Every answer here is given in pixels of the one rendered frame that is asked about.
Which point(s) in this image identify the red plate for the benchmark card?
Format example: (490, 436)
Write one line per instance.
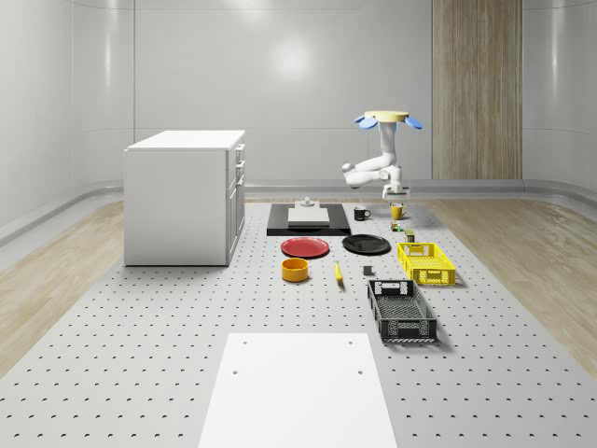
(305, 247)

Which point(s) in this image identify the dark grey basket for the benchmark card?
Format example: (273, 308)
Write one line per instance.
(401, 310)

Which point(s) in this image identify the yellow basket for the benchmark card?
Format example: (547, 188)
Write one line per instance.
(426, 273)

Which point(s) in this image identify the white cabinet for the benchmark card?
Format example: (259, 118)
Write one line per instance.
(177, 205)

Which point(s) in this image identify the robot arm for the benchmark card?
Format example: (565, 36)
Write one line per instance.
(385, 149)

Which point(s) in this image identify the flat-sided can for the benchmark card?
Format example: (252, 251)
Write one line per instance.
(409, 236)

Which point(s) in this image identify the black mug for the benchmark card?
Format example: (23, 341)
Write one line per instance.
(360, 214)

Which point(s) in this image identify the banana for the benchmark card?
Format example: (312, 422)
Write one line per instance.
(338, 273)

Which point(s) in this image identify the black stove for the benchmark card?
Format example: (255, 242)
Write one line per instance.
(280, 221)

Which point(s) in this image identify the yellow bowl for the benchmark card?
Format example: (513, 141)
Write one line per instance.
(295, 273)

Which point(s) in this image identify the black plate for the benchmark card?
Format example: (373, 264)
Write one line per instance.
(366, 244)

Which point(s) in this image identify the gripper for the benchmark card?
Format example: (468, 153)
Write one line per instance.
(396, 191)

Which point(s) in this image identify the yellow mug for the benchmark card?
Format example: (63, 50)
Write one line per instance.
(397, 213)

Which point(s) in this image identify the white board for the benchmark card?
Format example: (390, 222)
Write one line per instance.
(298, 392)

